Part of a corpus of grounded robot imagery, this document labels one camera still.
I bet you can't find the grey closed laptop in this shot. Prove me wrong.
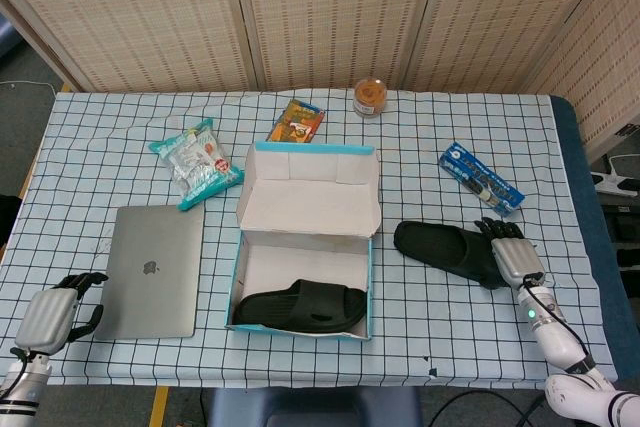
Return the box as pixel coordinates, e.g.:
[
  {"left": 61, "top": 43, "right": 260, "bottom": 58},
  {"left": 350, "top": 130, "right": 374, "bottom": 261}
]
[{"left": 93, "top": 205, "right": 207, "bottom": 342}]

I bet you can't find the dark blue stool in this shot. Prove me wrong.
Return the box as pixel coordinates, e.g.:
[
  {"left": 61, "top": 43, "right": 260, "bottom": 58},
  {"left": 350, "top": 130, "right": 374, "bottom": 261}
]
[{"left": 207, "top": 386, "right": 422, "bottom": 427}]

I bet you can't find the teal snack bag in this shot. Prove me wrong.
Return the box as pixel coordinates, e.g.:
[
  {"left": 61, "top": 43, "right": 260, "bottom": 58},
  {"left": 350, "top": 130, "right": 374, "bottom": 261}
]
[{"left": 148, "top": 117, "right": 245, "bottom": 212}]

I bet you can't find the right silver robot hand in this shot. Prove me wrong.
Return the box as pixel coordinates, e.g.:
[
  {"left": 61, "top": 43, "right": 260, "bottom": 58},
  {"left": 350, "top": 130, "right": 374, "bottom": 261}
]
[{"left": 474, "top": 216, "right": 546, "bottom": 291}]

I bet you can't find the dark blue padded table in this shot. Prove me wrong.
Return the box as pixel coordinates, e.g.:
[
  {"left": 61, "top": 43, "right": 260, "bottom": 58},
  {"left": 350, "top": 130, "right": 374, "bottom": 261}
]
[{"left": 549, "top": 95, "right": 640, "bottom": 383}]

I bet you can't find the blue snack package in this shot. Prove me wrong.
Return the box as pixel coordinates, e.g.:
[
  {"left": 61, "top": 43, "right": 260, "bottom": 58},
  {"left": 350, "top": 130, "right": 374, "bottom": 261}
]
[{"left": 438, "top": 141, "right": 526, "bottom": 219}]

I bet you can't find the orange brown snack packet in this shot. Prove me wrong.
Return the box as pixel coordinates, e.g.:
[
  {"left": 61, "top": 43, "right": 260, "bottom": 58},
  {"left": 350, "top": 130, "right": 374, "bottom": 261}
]
[{"left": 264, "top": 99, "right": 327, "bottom": 144}]

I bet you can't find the teal cardboard shoe box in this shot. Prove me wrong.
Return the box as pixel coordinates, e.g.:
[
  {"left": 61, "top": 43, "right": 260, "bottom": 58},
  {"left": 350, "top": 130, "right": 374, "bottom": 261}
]
[{"left": 224, "top": 141, "right": 381, "bottom": 343}]

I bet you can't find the white floor cable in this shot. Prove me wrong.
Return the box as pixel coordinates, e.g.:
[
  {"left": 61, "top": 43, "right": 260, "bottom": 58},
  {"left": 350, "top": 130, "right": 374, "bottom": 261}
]
[{"left": 0, "top": 80, "right": 57, "bottom": 98}]

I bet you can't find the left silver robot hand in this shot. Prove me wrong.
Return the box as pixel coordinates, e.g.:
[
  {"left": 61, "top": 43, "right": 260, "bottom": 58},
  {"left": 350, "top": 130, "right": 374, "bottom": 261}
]
[{"left": 13, "top": 271, "right": 110, "bottom": 354}]

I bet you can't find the black floor cable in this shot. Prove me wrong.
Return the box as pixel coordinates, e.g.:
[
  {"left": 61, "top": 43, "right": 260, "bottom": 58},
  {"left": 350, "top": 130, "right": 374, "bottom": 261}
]
[{"left": 429, "top": 389, "right": 551, "bottom": 427}]

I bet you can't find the black rubber slipper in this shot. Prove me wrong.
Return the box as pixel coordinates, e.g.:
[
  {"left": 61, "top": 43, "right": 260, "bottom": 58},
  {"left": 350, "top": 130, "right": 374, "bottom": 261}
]
[
  {"left": 393, "top": 220, "right": 506, "bottom": 291},
  {"left": 232, "top": 278, "right": 367, "bottom": 334}
]

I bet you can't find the beige woven folding screen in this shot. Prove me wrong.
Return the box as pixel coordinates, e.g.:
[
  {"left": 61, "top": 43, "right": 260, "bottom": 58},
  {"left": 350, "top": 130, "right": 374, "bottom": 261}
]
[{"left": 0, "top": 0, "right": 640, "bottom": 163}]

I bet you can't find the black object at edge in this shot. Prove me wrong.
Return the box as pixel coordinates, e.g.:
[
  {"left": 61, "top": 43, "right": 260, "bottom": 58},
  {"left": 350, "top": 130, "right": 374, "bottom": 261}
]
[{"left": 0, "top": 195, "right": 24, "bottom": 249}]

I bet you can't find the white chair base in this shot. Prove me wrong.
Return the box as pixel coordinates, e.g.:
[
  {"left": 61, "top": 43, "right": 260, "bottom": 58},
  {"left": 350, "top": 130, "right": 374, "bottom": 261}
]
[{"left": 589, "top": 154, "right": 640, "bottom": 196}]

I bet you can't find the white black checkered tablecloth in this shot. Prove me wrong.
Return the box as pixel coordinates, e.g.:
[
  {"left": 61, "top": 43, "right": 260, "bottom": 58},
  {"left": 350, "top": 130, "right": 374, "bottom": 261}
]
[{"left": 0, "top": 90, "right": 616, "bottom": 389}]

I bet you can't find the orange clear plastic jar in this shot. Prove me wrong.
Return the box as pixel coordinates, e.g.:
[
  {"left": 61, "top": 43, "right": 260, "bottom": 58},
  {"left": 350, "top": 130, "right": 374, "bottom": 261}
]
[{"left": 353, "top": 77, "right": 390, "bottom": 119}]

